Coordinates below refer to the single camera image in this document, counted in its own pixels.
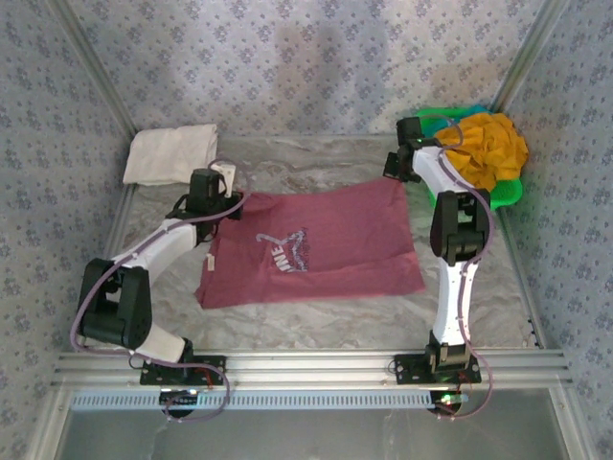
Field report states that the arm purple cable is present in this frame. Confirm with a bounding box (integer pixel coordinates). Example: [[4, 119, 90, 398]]
[[69, 157, 248, 426], [416, 113, 497, 423]]

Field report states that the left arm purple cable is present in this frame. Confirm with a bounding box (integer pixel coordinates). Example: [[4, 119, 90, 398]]
[[69, 157, 248, 426]]

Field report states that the maroon printed t-shirt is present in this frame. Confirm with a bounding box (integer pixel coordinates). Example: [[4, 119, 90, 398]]
[[193, 177, 426, 311]]

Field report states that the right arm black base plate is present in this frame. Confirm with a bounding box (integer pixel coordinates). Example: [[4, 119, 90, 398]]
[[393, 353, 483, 384]]

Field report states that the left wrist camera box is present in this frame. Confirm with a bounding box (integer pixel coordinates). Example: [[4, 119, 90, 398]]
[[209, 161, 238, 197]]

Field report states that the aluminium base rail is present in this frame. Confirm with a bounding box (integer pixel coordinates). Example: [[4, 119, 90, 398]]
[[50, 349, 574, 387]]

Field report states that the white folded t-shirt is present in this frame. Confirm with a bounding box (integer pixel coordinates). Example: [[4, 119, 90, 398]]
[[122, 123, 219, 187]]

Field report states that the green plastic basket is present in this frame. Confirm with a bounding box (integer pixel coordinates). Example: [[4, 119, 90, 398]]
[[414, 105, 524, 212]]

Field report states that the small circuit board with LED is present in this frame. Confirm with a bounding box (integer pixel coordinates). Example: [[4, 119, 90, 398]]
[[159, 388, 200, 418], [428, 390, 468, 417]]

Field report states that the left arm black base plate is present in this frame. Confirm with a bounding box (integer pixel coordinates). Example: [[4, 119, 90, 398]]
[[139, 354, 227, 387]]

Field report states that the aluminium frame post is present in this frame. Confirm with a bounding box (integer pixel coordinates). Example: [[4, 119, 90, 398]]
[[45, 0, 140, 138], [490, 0, 574, 114]]

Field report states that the aluminium frame leg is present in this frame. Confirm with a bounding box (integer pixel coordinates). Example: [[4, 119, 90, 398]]
[[23, 385, 73, 460], [548, 385, 598, 460]]

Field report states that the yellow crumpled t-shirt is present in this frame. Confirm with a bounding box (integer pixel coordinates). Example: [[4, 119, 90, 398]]
[[434, 112, 531, 192]]

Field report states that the grey slotted cable duct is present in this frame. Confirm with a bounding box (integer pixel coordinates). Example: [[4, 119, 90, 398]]
[[69, 388, 468, 412]]

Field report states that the aluminium table side rail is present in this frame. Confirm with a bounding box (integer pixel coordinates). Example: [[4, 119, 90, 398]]
[[497, 208, 547, 350], [102, 184, 138, 263]]

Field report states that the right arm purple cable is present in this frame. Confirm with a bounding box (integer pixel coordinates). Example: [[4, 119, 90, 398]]
[[416, 113, 497, 423]]

